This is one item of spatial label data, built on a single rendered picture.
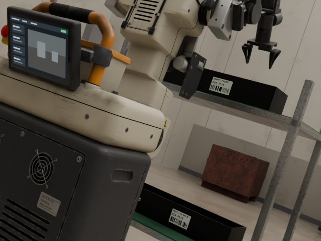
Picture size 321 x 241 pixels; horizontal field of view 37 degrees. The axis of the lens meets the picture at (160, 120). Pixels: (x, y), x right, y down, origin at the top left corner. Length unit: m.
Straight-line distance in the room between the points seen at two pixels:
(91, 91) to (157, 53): 0.45
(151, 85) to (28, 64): 0.44
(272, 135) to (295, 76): 1.06
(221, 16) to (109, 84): 0.43
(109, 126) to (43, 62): 0.26
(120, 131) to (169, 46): 0.51
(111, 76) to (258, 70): 7.38
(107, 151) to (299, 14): 7.74
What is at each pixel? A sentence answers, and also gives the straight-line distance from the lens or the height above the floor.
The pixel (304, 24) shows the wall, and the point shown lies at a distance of 8.67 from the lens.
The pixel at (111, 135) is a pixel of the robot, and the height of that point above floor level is 0.72.
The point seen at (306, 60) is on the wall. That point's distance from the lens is 8.45.
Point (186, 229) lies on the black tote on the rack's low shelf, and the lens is 2.11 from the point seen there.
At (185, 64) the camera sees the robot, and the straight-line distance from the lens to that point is 1.64.
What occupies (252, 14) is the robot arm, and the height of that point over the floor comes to 1.22.
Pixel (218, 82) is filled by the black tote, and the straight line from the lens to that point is 2.08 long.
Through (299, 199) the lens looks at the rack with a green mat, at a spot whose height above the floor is 0.65.
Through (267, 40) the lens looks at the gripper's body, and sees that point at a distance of 1.91.
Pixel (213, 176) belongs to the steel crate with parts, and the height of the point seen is 0.21.
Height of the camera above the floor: 0.79
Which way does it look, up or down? level
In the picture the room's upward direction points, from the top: 19 degrees clockwise
